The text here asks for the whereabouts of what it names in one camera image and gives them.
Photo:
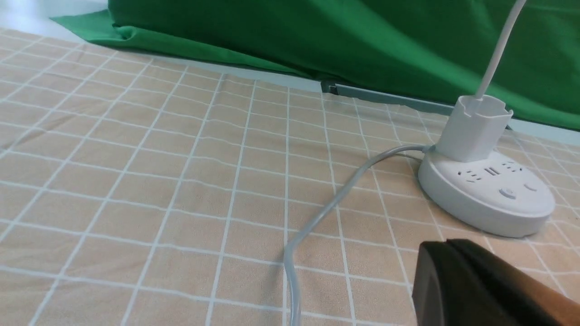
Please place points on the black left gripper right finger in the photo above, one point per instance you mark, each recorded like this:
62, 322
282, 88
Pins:
528, 301

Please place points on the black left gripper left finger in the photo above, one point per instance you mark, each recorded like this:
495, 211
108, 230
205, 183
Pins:
447, 291

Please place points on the white desk lamp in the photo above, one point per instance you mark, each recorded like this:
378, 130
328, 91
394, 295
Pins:
464, 174

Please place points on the green backdrop cloth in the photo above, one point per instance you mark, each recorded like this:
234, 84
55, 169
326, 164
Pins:
435, 50

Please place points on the grey metal rail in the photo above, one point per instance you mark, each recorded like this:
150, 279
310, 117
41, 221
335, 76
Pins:
421, 105

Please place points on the beige grid tablecloth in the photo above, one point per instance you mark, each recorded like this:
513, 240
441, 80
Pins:
136, 192

